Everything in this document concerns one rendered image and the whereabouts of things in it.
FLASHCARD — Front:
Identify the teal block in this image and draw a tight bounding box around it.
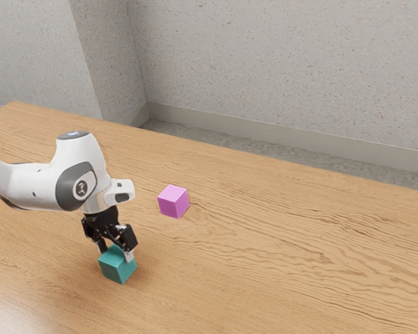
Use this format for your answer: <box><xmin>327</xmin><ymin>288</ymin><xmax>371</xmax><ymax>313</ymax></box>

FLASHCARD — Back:
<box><xmin>97</xmin><ymin>244</ymin><xmax>139</xmax><ymax>286</ymax></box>

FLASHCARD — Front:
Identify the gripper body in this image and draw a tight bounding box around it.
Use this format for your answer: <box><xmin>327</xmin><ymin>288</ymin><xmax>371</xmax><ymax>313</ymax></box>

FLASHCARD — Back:
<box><xmin>81</xmin><ymin>205</ymin><xmax>121</xmax><ymax>233</ymax></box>

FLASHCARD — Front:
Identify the pink block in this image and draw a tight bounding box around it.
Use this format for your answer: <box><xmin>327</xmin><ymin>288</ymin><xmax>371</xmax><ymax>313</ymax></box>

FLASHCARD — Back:
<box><xmin>157</xmin><ymin>184</ymin><xmax>191</xmax><ymax>220</ymax></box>

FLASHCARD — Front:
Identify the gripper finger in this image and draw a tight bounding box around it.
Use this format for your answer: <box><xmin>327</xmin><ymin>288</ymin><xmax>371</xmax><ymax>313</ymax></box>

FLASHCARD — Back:
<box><xmin>83</xmin><ymin>228</ymin><xmax>109</xmax><ymax>254</ymax></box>
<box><xmin>107</xmin><ymin>223</ymin><xmax>139</xmax><ymax>264</ymax></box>

